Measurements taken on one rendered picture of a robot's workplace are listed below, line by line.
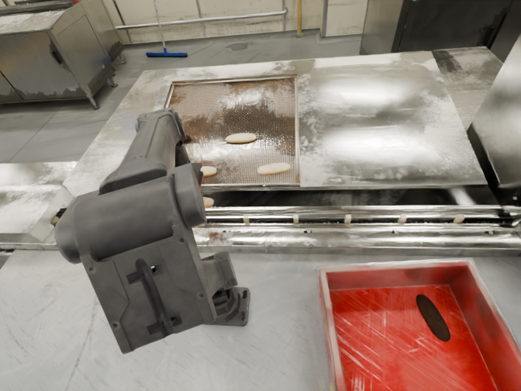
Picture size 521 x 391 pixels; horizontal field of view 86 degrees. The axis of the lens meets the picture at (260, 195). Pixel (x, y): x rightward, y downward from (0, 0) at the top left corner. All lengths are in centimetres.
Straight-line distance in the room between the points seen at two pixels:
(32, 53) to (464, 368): 360
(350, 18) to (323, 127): 321
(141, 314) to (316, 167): 70
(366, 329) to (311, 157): 49
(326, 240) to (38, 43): 315
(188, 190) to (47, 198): 85
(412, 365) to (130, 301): 59
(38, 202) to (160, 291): 85
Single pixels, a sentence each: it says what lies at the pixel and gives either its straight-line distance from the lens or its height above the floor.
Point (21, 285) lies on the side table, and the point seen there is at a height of 82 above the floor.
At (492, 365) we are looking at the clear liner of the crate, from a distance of 75.
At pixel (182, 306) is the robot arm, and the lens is 25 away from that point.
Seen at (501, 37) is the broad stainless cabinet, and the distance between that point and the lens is 266.
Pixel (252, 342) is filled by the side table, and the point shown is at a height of 82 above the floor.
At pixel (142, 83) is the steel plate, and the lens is 173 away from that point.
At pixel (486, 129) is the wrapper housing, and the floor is 96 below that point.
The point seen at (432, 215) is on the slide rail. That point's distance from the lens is 88.
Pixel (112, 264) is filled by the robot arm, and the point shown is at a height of 132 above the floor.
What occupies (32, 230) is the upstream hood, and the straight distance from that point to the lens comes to 100.
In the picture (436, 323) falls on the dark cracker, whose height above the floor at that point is 83.
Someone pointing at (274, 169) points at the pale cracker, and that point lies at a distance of 84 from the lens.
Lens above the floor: 149
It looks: 49 degrees down
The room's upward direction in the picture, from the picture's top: 9 degrees counter-clockwise
